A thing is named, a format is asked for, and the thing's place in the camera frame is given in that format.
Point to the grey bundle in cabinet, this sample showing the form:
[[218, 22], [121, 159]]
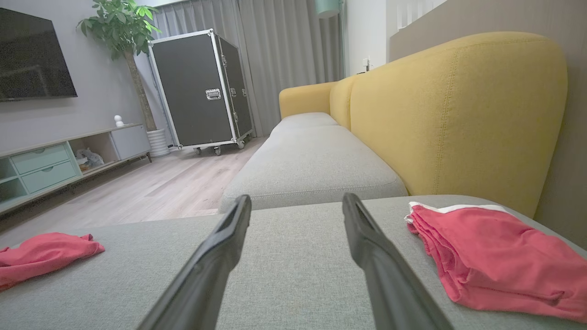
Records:
[[89, 159]]

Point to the grey teal television cabinet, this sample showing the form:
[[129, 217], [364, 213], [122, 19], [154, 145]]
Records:
[[46, 165]]

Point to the small white figurine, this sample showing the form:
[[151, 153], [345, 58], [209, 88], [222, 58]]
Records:
[[119, 121]]

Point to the teal floor lamp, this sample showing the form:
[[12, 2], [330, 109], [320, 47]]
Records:
[[328, 7]]

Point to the wide grey chaise cushion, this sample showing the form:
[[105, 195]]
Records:
[[293, 275]]

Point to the red white Bulls shorts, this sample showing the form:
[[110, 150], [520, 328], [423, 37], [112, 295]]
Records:
[[504, 256]]

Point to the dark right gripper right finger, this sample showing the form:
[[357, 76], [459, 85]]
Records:
[[390, 284]]

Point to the wide yellow sofa back cushion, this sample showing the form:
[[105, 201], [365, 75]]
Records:
[[458, 119]]

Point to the grey curtain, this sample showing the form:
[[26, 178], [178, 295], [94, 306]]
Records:
[[284, 55]]

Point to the small white wall device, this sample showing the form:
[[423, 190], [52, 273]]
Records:
[[367, 64]]

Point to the narrow yellow sofa back cushion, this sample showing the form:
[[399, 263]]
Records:
[[341, 101]]

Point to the yellow sofa armrest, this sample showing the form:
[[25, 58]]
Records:
[[305, 98]]

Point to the green potted tree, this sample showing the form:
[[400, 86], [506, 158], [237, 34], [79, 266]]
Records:
[[121, 27]]

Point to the red jersey with white sleeves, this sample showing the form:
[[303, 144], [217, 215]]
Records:
[[41, 252]]

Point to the black flat television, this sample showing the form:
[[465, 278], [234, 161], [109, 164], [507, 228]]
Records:
[[32, 59]]

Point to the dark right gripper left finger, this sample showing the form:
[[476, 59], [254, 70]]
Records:
[[202, 275]]

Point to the black wheeled flight case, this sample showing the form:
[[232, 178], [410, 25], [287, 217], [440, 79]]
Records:
[[192, 91]]

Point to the white ribbed plant pot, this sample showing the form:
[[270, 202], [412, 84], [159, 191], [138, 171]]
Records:
[[158, 143]]

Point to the white router with antennas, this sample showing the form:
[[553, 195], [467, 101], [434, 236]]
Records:
[[412, 11]]

